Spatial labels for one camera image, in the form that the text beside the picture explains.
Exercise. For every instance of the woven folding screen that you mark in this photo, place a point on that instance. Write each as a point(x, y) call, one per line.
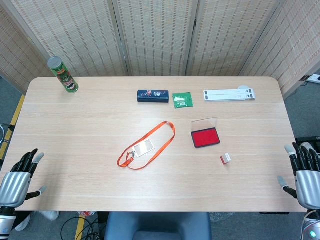
point(160, 37)

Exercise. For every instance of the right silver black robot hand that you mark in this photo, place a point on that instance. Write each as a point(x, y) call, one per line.
point(306, 185)

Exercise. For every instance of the white sneaker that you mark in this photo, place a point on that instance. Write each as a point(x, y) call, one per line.
point(23, 222)

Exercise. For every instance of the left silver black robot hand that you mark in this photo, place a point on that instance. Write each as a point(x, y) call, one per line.
point(13, 185)

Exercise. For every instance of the white folding stand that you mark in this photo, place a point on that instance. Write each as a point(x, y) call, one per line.
point(229, 95)

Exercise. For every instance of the dark blue printed case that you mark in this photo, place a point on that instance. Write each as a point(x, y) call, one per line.
point(153, 96)

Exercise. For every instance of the green foil packet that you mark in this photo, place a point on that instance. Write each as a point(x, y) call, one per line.
point(183, 100)

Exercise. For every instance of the white power strip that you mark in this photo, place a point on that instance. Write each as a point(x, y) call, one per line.
point(313, 79)

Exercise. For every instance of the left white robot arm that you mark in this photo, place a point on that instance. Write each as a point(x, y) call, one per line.
point(5, 220)

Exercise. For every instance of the metal stool frame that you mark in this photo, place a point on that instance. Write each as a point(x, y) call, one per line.
point(3, 133)

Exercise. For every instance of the green chip can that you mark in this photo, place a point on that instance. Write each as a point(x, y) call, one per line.
point(63, 75)

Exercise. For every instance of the small red white stamp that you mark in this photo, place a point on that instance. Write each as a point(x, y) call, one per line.
point(225, 158)

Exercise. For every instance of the blue chair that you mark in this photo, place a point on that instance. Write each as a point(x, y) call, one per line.
point(157, 226)

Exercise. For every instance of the red ink pad clear lid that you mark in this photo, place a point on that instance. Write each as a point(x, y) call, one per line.
point(205, 136)

